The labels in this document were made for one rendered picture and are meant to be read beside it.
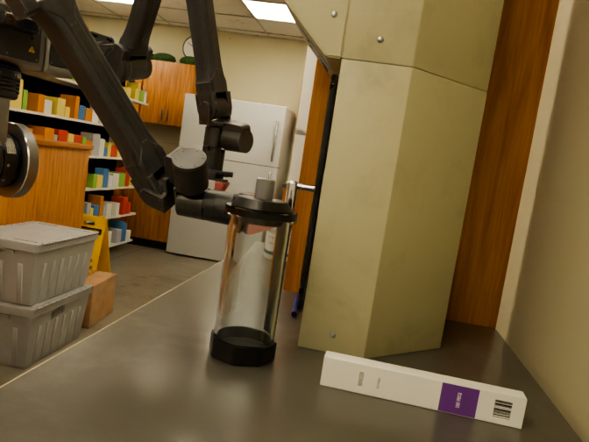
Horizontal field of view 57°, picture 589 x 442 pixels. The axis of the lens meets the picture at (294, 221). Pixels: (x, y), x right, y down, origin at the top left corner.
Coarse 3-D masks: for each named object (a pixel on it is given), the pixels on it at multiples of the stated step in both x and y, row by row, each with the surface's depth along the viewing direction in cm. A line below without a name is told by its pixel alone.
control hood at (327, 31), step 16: (288, 0) 84; (304, 0) 84; (320, 0) 84; (336, 0) 83; (304, 16) 84; (320, 16) 84; (336, 16) 84; (320, 32) 84; (336, 32) 84; (320, 48) 85; (336, 48) 84; (336, 64) 90
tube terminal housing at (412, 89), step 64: (384, 0) 82; (448, 0) 85; (384, 64) 83; (448, 64) 87; (384, 128) 84; (448, 128) 90; (384, 192) 85; (448, 192) 93; (320, 256) 87; (384, 256) 86; (448, 256) 96; (320, 320) 88; (384, 320) 89
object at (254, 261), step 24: (288, 216) 76; (240, 240) 76; (264, 240) 76; (240, 264) 76; (264, 264) 76; (240, 288) 76; (264, 288) 77; (216, 312) 80; (240, 312) 77; (264, 312) 77; (216, 336) 79; (240, 336) 77; (264, 336) 78
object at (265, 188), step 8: (256, 184) 79; (264, 184) 78; (272, 184) 78; (256, 192) 78; (264, 192) 78; (272, 192) 78; (240, 200) 77; (248, 200) 76; (256, 200) 76; (264, 200) 77; (272, 200) 79; (280, 200) 81; (248, 208) 75; (256, 208) 75; (264, 208) 75; (272, 208) 76; (280, 208) 76; (288, 208) 78
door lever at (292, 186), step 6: (288, 186) 92; (294, 186) 91; (300, 186) 92; (306, 186) 91; (312, 186) 91; (288, 192) 92; (294, 192) 92; (288, 198) 92; (294, 198) 92; (294, 204) 93
